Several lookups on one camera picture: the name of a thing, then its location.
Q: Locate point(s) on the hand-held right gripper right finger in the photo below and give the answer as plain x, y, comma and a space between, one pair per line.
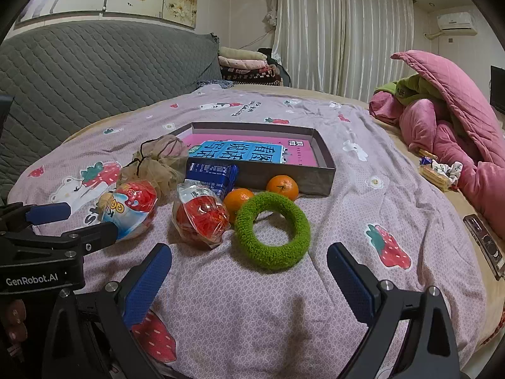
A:
349, 280

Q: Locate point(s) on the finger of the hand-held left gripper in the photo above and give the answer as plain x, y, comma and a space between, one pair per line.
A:
94, 235
49, 212

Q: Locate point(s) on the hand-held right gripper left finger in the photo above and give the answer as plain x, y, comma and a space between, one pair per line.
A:
148, 280

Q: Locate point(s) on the red toy egg blue wrapper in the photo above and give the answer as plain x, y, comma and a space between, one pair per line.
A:
134, 201

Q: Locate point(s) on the red toy ball clear wrapper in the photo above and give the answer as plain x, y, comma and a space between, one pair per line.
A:
201, 217

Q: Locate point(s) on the beige mesh bath pouf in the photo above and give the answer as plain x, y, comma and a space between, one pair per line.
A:
165, 173

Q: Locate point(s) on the grey cardboard box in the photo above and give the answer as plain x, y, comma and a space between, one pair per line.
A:
315, 181

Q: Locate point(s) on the orange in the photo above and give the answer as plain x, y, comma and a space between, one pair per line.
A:
236, 201
282, 187

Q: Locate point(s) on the blue packet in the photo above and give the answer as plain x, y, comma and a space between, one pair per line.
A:
213, 177

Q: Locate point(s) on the person's left hand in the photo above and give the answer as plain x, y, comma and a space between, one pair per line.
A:
15, 316

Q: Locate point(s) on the pink strawberry print blanket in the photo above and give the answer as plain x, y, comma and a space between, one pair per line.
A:
355, 205

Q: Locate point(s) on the wafer snack packet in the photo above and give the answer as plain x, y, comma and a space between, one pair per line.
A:
434, 177
428, 154

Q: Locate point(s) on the pink book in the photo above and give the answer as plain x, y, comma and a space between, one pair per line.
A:
300, 152

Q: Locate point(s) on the blue candy wrapper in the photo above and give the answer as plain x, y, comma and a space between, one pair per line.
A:
425, 161

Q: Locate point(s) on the smartphone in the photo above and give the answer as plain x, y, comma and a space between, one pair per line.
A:
487, 244

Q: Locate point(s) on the grey quilted headboard cover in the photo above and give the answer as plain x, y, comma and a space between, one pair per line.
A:
98, 67

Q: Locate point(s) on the blue book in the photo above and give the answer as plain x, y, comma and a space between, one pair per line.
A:
236, 150

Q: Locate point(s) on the green garment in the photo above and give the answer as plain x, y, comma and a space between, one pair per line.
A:
418, 87

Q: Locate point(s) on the pink quilt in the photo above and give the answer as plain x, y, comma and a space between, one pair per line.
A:
453, 87

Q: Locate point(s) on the stack of folded blankets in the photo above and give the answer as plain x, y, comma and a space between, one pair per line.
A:
240, 65

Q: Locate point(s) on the black cloth item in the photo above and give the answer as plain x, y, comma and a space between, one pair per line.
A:
272, 61

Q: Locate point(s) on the black television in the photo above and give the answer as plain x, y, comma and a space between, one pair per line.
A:
498, 89

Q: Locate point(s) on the white curtain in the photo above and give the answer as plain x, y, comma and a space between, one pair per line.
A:
335, 27

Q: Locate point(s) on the white air conditioner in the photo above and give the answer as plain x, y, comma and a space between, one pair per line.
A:
455, 23

